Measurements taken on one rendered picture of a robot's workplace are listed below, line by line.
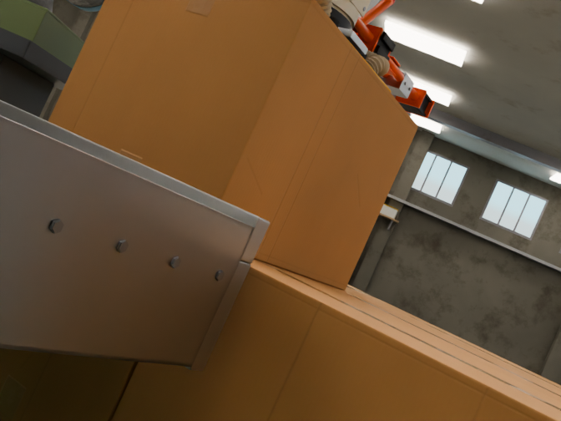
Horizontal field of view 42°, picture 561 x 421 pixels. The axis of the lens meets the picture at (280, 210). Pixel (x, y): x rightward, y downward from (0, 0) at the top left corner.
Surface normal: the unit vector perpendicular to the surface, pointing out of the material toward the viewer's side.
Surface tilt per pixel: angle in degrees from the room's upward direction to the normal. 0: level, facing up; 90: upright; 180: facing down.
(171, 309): 90
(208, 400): 90
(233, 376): 90
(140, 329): 90
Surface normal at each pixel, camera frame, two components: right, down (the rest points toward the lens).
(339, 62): 0.80, 0.35
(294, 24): -0.43, -0.22
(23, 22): -0.15, -0.10
